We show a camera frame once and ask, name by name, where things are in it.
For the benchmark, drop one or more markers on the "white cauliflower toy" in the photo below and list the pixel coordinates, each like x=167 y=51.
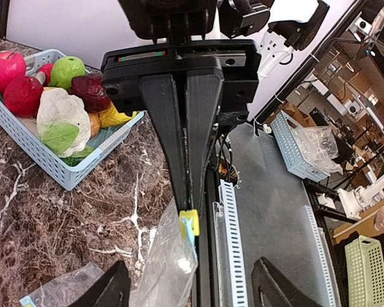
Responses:
x=62 y=123

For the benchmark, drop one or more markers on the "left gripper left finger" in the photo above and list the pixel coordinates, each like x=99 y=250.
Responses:
x=112 y=289

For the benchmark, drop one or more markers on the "white slotted cable duct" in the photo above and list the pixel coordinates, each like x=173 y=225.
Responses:
x=229 y=251

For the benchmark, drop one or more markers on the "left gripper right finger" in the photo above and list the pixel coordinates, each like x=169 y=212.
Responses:
x=269 y=282

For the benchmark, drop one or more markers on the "dark red pomegranate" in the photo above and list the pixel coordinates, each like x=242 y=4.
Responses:
x=89 y=89

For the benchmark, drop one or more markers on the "red round fruit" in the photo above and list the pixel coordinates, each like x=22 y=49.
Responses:
x=22 y=96

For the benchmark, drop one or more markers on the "background blue basket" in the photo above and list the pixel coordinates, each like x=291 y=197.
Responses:
x=283 y=127

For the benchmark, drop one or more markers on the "right black frame post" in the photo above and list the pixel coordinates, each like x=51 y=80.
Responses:
x=4 y=13

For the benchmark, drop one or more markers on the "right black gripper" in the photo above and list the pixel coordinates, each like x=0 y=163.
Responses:
x=210 y=63

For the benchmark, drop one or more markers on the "green apple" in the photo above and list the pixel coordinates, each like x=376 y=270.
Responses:
x=64 y=70

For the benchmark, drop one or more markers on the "background pale green basket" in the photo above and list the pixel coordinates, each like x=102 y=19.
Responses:
x=365 y=269

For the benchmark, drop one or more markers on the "pink red apple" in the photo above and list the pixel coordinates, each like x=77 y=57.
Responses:
x=12 y=64

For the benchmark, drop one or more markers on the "light blue plastic basket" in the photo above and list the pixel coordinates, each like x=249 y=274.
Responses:
x=70 y=171

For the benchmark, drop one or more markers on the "yellow lemon toy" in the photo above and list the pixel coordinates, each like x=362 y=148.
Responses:
x=110 y=117

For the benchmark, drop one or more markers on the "clear zip bag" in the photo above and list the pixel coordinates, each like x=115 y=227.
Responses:
x=170 y=268
x=65 y=289

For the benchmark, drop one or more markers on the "orange brown potato toy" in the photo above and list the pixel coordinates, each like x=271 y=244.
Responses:
x=95 y=124

